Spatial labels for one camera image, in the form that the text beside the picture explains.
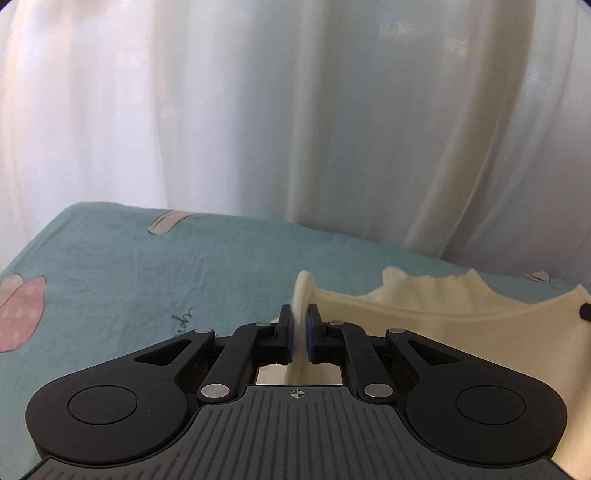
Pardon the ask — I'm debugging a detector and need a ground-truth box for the cream yellow small garment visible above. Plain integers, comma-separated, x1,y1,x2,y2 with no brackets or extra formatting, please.
256,267,590,479

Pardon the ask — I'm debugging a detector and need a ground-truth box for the teal printed bed sheet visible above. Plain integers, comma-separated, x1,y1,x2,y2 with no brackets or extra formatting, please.
1,203,590,479

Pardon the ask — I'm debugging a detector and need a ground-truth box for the white sheer curtain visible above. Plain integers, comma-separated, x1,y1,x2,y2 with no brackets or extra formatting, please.
1,1,590,283

